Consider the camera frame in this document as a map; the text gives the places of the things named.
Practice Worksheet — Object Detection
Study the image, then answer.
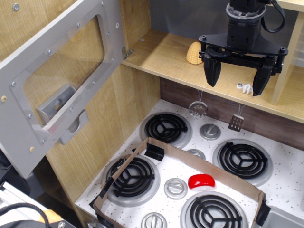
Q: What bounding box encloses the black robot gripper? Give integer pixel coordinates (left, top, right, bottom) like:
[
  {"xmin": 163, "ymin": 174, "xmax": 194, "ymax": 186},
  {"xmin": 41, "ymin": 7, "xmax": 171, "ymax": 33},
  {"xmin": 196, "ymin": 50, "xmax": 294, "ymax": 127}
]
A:
[{"xmin": 199, "ymin": 0, "xmax": 288, "ymax": 96}]

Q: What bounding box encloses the grey toy microwave door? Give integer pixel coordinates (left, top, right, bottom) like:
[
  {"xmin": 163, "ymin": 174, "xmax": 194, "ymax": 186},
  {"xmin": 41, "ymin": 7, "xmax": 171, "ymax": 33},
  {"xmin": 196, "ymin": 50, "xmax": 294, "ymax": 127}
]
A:
[{"xmin": 0, "ymin": 0, "xmax": 124, "ymax": 178}]

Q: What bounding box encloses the white plastic door catch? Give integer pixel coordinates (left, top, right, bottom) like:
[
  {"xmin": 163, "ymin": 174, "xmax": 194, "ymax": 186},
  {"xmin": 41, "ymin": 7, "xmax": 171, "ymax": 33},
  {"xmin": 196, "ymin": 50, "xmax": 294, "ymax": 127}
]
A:
[{"xmin": 236, "ymin": 83, "xmax": 253, "ymax": 95}]

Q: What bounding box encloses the yellow toy corn cob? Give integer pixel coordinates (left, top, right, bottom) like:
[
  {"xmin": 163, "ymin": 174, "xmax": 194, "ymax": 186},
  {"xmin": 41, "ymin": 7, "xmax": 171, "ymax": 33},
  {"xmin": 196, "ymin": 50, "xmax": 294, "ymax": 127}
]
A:
[{"xmin": 186, "ymin": 41, "xmax": 202, "ymax": 65}]

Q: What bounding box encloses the hanging grey toy spatula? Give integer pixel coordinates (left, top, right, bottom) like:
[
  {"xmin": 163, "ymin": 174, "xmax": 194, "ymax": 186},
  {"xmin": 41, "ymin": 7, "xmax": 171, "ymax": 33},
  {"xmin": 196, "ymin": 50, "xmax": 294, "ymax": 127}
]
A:
[{"xmin": 228, "ymin": 104, "xmax": 245, "ymax": 132}]

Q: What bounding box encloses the hanging round toy strainer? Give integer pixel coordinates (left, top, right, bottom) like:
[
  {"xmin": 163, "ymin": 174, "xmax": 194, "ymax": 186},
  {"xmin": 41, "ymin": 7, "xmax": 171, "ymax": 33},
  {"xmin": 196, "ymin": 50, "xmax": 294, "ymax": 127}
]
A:
[{"xmin": 188, "ymin": 90, "xmax": 208, "ymax": 117}]

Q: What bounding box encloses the grey stove knob back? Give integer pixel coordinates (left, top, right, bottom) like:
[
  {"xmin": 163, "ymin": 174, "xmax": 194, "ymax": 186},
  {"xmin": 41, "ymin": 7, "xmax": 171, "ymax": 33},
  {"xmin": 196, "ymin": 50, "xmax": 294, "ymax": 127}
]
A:
[{"xmin": 199, "ymin": 123, "xmax": 221, "ymax": 140}]

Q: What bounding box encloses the grey stove knob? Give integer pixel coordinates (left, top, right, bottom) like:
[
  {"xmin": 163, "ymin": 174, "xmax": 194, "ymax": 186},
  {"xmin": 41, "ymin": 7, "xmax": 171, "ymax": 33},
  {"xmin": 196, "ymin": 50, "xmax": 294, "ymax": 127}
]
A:
[
  {"xmin": 199, "ymin": 123, "xmax": 221, "ymax": 140},
  {"xmin": 164, "ymin": 178, "xmax": 188, "ymax": 200},
  {"xmin": 187, "ymin": 149, "xmax": 206, "ymax": 160},
  {"xmin": 141, "ymin": 212, "xmax": 167, "ymax": 228}
]

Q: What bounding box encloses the back left black burner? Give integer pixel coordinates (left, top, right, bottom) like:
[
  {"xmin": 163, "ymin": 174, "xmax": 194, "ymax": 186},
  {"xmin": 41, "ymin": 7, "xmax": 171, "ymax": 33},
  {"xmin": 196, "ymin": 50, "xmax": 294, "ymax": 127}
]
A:
[{"xmin": 143, "ymin": 113, "xmax": 189, "ymax": 143}]

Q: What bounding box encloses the black burner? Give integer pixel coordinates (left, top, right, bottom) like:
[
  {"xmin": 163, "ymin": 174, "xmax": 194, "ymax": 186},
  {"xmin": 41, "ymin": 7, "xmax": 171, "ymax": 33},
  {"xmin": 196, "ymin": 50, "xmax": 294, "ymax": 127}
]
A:
[
  {"xmin": 217, "ymin": 142, "xmax": 268, "ymax": 180},
  {"xmin": 143, "ymin": 113, "xmax": 189, "ymax": 143},
  {"xmin": 180, "ymin": 195, "xmax": 245, "ymax": 228},
  {"xmin": 111, "ymin": 155, "xmax": 156, "ymax": 198}
]

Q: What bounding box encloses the grey stove knob middle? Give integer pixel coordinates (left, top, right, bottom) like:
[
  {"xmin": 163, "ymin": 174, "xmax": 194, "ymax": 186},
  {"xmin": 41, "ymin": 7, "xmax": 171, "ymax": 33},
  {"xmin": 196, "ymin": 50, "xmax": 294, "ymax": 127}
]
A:
[{"xmin": 187, "ymin": 149, "xmax": 206, "ymax": 160}]

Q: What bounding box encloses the back right black burner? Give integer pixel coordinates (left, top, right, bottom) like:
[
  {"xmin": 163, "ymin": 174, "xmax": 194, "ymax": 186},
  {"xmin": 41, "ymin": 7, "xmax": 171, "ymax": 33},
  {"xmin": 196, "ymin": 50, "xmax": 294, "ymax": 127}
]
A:
[{"xmin": 217, "ymin": 142, "xmax": 268, "ymax": 180}]

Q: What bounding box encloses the red toy cheese wedge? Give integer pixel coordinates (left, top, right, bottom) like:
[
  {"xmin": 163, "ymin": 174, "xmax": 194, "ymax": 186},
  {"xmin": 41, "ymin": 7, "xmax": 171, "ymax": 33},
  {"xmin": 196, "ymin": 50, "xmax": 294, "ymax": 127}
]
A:
[{"xmin": 188, "ymin": 174, "xmax": 216, "ymax": 191}]

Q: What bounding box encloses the grey stove knob centre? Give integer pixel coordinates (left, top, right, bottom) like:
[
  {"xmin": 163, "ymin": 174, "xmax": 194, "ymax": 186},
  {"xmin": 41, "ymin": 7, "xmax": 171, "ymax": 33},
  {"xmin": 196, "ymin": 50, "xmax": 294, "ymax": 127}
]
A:
[{"xmin": 164, "ymin": 178, "xmax": 188, "ymax": 200}]

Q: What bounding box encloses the front right black burner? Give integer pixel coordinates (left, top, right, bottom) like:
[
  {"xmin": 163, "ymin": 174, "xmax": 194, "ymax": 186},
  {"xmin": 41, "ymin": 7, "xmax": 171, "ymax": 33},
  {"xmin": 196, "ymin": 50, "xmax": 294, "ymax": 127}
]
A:
[{"xmin": 180, "ymin": 195, "xmax": 245, "ymax": 228}]

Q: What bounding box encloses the front left black burner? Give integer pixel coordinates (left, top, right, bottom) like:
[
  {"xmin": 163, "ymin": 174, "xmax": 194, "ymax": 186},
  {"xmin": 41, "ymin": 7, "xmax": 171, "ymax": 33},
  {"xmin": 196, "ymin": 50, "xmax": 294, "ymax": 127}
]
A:
[{"xmin": 111, "ymin": 155, "xmax": 156, "ymax": 198}]

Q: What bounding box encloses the grey toy sink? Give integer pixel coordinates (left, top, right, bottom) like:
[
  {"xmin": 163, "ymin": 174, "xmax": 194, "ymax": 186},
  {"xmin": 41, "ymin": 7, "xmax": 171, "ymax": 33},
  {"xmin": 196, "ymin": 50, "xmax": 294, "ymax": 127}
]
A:
[{"xmin": 260, "ymin": 206, "xmax": 304, "ymax": 228}]

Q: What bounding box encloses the grey stove knob front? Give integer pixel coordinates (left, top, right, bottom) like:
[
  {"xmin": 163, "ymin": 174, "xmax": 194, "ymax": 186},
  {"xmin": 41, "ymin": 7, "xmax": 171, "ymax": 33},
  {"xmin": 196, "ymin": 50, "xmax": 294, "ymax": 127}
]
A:
[{"xmin": 141, "ymin": 212, "xmax": 167, "ymax": 228}]

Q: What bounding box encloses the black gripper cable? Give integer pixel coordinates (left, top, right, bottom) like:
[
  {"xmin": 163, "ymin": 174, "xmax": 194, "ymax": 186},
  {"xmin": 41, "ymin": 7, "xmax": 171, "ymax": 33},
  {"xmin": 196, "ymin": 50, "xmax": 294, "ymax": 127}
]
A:
[{"xmin": 261, "ymin": 0, "xmax": 286, "ymax": 34}]

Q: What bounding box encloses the grey wall phone holder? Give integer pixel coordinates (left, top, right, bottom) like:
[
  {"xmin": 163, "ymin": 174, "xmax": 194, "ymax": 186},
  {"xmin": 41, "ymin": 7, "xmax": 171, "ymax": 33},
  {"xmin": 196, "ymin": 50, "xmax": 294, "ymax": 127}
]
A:
[{"xmin": 36, "ymin": 83, "xmax": 89, "ymax": 145}]

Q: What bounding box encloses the brown cardboard frame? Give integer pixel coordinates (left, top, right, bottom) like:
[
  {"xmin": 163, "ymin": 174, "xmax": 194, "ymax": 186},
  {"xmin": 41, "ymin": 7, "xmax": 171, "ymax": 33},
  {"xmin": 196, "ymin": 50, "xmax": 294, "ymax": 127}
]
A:
[{"xmin": 90, "ymin": 138, "xmax": 270, "ymax": 228}]

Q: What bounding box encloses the aluminium frame rail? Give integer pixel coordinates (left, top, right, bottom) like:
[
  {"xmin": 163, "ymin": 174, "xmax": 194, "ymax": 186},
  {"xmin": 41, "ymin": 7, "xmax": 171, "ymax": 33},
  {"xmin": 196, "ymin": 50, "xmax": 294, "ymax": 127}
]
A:
[{"xmin": 0, "ymin": 182, "xmax": 47, "ymax": 225}]

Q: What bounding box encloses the black braided cable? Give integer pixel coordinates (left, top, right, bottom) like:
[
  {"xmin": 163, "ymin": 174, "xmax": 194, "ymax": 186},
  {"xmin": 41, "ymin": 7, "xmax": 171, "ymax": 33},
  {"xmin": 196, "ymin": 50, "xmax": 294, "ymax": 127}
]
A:
[{"xmin": 0, "ymin": 202, "xmax": 50, "ymax": 228}]

